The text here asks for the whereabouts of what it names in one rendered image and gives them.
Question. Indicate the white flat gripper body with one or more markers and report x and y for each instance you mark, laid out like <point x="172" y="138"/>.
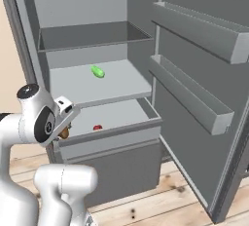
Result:
<point x="66" y="122"/>

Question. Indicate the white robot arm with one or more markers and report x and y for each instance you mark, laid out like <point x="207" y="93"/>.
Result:
<point x="19" y="158"/>

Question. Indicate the brown potato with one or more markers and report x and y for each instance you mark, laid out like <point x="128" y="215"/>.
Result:
<point x="65" y="133"/>

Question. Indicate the red bell pepper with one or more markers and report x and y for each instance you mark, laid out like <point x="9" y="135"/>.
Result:
<point x="97" y="127"/>

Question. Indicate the light grey flat fridge shelf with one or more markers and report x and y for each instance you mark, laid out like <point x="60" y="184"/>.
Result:
<point x="107" y="87"/>

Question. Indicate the grey fridge drawer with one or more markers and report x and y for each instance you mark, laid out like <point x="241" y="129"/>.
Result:
<point x="123" y="158"/>

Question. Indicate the grey fridge tray shelf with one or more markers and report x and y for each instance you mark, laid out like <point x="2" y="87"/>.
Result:
<point x="97" y="35"/>

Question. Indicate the grey open fridge body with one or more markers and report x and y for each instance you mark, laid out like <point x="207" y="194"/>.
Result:
<point x="81" y="2"/>

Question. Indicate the grey fridge door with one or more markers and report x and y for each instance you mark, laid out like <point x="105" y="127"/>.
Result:
<point x="194" y="83"/>

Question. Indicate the green cucumber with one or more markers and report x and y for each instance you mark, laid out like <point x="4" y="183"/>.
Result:
<point x="98" y="71"/>

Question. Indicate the grey short door shelf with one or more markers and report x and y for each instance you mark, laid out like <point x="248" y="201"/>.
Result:
<point x="194" y="96"/>

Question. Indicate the grey long door shelf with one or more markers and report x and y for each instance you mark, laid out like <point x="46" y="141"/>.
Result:
<point x="207" y="31"/>

